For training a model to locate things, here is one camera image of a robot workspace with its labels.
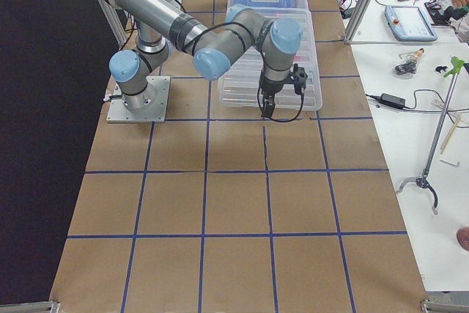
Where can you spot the allen key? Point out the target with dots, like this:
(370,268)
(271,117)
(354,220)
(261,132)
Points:
(450,163)

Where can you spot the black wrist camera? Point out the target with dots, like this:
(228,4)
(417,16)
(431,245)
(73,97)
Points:
(298,78)

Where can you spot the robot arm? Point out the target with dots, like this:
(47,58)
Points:
(161,25)

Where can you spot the black power adapter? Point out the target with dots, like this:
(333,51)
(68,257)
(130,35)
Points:
(389,100)

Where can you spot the teach pendant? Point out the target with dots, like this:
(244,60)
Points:
(409,24)

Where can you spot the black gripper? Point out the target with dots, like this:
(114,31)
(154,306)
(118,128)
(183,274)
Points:
(271,89)

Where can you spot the reach grabber tool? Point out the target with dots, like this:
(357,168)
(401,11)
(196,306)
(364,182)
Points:
(421,180)

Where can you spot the wooden chopsticks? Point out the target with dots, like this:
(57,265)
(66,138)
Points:
(449,135)

